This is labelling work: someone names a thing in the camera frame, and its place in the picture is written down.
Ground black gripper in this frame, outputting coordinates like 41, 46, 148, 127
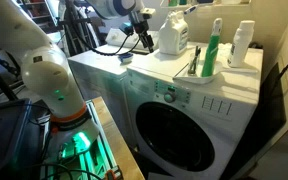
131, 12, 156, 54

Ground white bowl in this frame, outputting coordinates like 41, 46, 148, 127
118, 55, 134, 65

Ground white top-load laundry machine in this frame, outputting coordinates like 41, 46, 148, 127
67, 28, 160, 149

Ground white front-load washing machine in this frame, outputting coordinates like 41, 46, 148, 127
125, 41, 264, 180

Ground large white detergent jug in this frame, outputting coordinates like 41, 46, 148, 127
157, 10, 189, 56

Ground dark metal scissors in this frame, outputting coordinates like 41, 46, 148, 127
187, 45, 202, 76

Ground blue and white pen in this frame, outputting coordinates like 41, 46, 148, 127
183, 4, 199, 16

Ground white plastic tray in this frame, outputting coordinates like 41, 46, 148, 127
172, 53, 224, 85

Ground grey washer dial knob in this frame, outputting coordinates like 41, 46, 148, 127
163, 91, 176, 104

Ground green spray bottle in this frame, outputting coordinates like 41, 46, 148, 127
200, 17, 224, 78

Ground black metal rack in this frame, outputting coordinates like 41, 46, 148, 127
58, 0, 106, 56

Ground white crumpled cloth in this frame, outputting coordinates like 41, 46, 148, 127
218, 42, 236, 58

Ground tall white plastic bottle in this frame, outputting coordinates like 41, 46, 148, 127
226, 19, 256, 69

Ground round dark washer door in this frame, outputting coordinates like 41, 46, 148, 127
135, 101, 216, 173

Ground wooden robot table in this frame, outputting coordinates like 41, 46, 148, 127
91, 96, 146, 180

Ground background storage shelf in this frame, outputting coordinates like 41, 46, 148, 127
16, 0, 62, 32

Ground orange table clamp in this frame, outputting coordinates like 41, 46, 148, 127
105, 168, 124, 180

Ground black box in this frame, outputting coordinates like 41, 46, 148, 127
0, 99, 32, 178

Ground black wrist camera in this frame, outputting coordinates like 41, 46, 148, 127
118, 22, 135, 37

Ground green-lit aluminium base frame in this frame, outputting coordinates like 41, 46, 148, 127
39, 99, 124, 180

